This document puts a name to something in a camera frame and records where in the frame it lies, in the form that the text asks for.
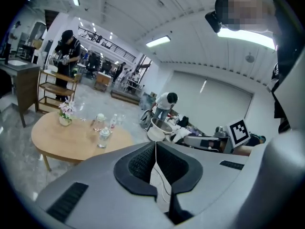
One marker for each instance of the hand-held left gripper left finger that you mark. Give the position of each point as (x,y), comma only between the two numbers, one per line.
(100,199)

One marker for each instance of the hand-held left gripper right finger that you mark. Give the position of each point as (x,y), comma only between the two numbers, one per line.
(209,173)

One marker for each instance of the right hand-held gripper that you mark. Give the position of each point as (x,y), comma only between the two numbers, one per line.
(238,132)

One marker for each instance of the wooden coffee table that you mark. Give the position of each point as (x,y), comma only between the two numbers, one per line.
(78,139)

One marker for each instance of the pile of clothes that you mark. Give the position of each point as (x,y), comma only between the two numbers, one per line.
(183,128)

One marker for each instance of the white round bucket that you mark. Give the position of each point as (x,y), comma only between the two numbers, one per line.
(158,130)

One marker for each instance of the grey backpack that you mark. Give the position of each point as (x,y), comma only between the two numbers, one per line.
(146,119)

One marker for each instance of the glass jar with white lid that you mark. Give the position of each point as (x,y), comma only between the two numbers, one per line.
(104,138)
(100,121)

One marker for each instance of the red label plastic water bottle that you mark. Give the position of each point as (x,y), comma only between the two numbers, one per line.
(113,123)

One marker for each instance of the low wooden platform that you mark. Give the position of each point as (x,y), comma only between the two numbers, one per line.
(125,96)

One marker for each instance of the pink flowers in white pot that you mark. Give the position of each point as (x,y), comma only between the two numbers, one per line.
(66,114)

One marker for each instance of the round ceiling fixture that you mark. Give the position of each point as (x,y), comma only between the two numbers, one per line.
(249,57)

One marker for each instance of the small wooden cabinet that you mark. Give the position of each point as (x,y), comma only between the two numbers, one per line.
(103,81)

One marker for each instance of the wooden shelf rack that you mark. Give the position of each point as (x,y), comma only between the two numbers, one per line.
(54,89)

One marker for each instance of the dark wooden sink cabinet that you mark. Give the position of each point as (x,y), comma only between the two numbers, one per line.
(23,85)

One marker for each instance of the person's head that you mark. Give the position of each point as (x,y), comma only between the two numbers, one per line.
(247,11)

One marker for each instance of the black head-worn camera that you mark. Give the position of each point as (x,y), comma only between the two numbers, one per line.
(213,20)

